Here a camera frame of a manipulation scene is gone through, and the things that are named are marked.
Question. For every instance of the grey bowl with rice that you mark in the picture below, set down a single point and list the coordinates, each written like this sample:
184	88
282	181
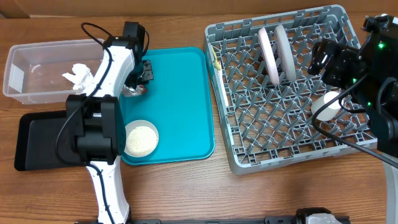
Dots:
142	138

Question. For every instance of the white plate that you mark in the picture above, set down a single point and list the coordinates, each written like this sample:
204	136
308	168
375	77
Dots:
268	56

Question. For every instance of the yellow plastic spoon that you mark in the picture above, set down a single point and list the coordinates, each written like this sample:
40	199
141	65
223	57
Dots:
217	64

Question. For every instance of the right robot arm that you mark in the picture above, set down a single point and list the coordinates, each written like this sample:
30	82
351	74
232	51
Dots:
369	75

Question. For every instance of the black plastic tray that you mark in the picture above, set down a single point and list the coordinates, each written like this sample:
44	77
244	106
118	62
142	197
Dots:
35	148

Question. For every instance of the grey deep plate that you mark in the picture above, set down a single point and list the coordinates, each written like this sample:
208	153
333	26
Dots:
285	53

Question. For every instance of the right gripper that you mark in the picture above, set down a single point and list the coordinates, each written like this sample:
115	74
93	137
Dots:
338	55

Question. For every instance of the clear plastic bin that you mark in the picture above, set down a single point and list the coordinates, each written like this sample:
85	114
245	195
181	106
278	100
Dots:
34	72

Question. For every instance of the grey dishwasher rack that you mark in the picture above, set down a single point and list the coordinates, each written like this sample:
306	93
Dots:
269	126

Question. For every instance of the white plastic fork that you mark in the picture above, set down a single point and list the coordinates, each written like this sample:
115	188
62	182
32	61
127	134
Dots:
225	98

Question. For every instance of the white plastic cup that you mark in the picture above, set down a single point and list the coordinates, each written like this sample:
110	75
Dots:
329	112

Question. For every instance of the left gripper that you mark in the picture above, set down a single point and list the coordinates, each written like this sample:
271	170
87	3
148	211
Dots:
148	74

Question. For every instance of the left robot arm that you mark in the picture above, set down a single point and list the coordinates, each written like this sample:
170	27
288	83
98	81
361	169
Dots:
95	123

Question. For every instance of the foil wrapper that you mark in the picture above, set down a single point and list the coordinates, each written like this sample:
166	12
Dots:
133	91

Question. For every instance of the teal serving tray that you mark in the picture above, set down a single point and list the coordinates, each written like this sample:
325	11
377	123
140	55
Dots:
178	103

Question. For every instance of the white napkin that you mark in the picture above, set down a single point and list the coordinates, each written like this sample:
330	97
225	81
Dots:
81	76

